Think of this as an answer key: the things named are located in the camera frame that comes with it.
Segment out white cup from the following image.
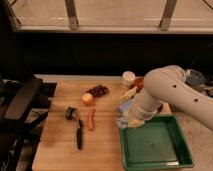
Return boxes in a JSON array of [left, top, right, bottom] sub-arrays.
[[122, 71, 136, 88]]

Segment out yellow apple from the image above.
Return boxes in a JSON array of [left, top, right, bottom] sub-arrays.
[[82, 93, 94, 106]]

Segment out metal pot with lid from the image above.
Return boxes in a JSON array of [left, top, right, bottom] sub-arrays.
[[185, 69, 205, 86]]

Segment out pale corn cob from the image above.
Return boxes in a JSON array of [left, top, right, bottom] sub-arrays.
[[121, 87, 137, 101]]

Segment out blue grey towel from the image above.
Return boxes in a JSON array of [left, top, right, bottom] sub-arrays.
[[116, 108, 129, 129]]

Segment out dark purple plate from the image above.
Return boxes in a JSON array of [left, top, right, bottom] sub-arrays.
[[157, 105, 163, 114]]

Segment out green plastic tray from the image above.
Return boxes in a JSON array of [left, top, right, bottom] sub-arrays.
[[119, 115, 194, 171]]

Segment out orange carrot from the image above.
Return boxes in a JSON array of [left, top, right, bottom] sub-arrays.
[[87, 108, 96, 131]]

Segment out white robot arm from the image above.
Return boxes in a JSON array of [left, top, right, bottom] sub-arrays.
[[127, 65, 213, 131]]

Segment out bunch of dark grapes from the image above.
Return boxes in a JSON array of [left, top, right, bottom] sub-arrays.
[[88, 85, 109, 97]]

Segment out blue sponge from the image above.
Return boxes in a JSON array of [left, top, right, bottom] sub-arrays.
[[118, 100, 132, 113]]

